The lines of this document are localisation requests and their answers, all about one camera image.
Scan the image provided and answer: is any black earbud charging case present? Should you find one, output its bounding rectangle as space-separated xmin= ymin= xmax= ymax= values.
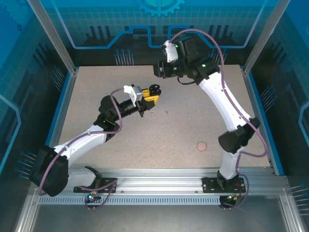
xmin=148 ymin=84 xmax=162 ymax=96

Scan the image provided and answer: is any blue table edge strip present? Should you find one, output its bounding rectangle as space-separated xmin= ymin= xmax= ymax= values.
xmin=45 ymin=71 xmax=74 ymax=145
xmin=246 ymin=71 xmax=285 ymax=176

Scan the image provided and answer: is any small LED circuit board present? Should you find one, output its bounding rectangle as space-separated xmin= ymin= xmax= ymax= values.
xmin=84 ymin=192 xmax=101 ymax=203
xmin=221 ymin=193 xmax=242 ymax=203

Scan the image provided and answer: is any grey metal base panel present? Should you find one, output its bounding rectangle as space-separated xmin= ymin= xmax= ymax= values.
xmin=31 ymin=204 xmax=290 ymax=232

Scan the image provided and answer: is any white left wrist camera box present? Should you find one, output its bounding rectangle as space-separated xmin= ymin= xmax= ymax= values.
xmin=123 ymin=84 xmax=143 ymax=102

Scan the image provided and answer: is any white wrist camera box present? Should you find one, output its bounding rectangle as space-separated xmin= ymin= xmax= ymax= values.
xmin=162 ymin=40 xmax=180 ymax=63
xmin=123 ymin=84 xmax=143 ymax=102

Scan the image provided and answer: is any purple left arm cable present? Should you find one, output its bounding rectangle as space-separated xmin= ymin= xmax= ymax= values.
xmin=38 ymin=88 xmax=132 ymax=211

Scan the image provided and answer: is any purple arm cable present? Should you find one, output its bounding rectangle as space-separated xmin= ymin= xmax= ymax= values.
xmin=38 ymin=88 xmax=132 ymax=211
xmin=168 ymin=28 xmax=268 ymax=211

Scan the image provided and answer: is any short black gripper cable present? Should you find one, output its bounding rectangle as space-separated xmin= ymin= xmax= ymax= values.
xmin=177 ymin=75 xmax=197 ymax=86

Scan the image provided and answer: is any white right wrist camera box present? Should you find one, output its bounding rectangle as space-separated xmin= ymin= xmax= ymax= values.
xmin=162 ymin=40 xmax=180 ymax=63

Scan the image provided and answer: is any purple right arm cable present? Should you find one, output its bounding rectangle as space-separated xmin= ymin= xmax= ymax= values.
xmin=168 ymin=28 xmax=268 ymax=211

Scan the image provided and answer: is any aluminium frame post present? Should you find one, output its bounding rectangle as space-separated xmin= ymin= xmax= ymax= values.
xmin=26 ymin=0 xmax=80 ymax=73
xmin=241 ymin=0 xmax=292 ymax=75

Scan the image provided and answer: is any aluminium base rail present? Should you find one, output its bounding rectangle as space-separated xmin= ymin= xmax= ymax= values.
xmin=33 ymin=167 xmax=292 ymax=197

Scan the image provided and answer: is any slotted grey cable duct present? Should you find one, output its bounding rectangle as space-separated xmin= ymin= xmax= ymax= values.
xmin=38 ymin=195 xmax=222 ymax=206

